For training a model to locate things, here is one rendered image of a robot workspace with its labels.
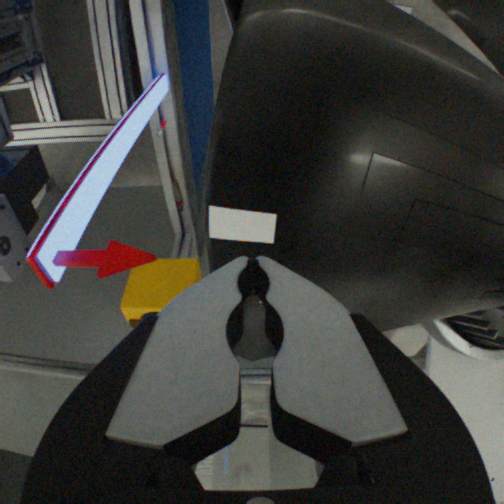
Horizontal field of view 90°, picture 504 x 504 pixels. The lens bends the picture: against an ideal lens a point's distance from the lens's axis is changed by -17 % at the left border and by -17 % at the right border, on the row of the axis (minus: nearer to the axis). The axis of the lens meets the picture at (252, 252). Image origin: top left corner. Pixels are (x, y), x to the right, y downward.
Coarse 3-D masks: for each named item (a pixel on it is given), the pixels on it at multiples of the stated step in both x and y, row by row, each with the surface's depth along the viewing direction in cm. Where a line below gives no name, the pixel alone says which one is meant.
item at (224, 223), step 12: (216, 216) 14; (228, 216) 14; (240, 216) 14; (252, 216) 14; (264, 216) 14; (216, 228) 15; (228, 228) 15; (240, 228) 15; (252, 228) 15; (264, 228) 14; (252, 240) 15; (264, 240) 15
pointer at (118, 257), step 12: (60, 252) 15; (72, 252) 15; (84, 252) 15; (96, 252) 15; (108, 252) 15; (120, 252) 15; (132, 252) 15; (144, 252) 15; (60, 264) 15; (72, 264) 15; (84, 264) 15; (96, 264) 15; (108, 264) 14; (120, 264) 14; (132, 264) 14
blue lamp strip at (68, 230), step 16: (160, 80) 34; (160, 96) 34; (144, 112) 28; (128, 128) 25; (112, 144) 22; (128, 144) 25; (112, 160) 22; (96, 176) 19; (112, 176) 22; (80, 192) 17; (96, 192) 19; (80, 208) 17; (64, 224) 16; (80, 224) 17; (48, 240) 14; (64, 240) 16; (48, 256) 14
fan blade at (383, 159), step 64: (256, 0) 10; (320, 0) 9; (384, 0) 9; (256, 64) 11; (320, 64) 10; (384, 64) 10; (448, 64) 9; (256, 128) 12; (320, 128) 12; (384, 128) 11; (448, 128) 11; (256, 192) 14; (320, 192) 13; (384, 192) 13; (448, 192) 12; (256, 256) 15; (320, 256) 15; (384, 256) 15; (448, 256) 14; (256, 320) 18; (384, 320) 19
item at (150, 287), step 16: (144, 272) 42; (160, 272) 42; (176, 272) 42; (192, 272) 42; (128, 288) 40; (144, 288) 40; (160, 288) 40; (176, 288) 40; (128, 304) 38; (144, 304) 38; (160, 304) 38; (128, 320) 40
